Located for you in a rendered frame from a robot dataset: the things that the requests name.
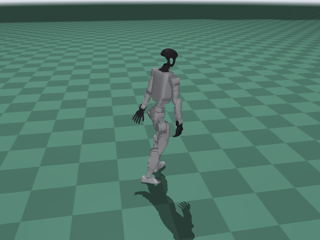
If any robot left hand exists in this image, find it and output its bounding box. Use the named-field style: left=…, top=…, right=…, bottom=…
left=132, top=104, right=147, bottom=124

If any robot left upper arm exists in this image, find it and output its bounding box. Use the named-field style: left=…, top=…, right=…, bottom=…
left=147, top=68, right=157, bottom=94

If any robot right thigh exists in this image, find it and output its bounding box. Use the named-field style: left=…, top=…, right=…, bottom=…
left=150, top=117, right=170, bottom=157

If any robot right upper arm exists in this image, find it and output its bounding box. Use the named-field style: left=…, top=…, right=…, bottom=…
left=168, top=74, right=183, bottom=105

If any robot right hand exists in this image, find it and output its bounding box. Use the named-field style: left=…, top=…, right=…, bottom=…
left=173, top=120, right=183, bottom=137

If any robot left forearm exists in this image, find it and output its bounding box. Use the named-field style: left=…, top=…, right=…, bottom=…
left=140, top=89, right=152, bottom=110

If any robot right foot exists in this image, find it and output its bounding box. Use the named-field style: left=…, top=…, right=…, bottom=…
left=140, top=175, right=161, bottom=184

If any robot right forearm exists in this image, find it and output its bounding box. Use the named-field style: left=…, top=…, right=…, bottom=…
left=173, top=99, right=183, bottom=125

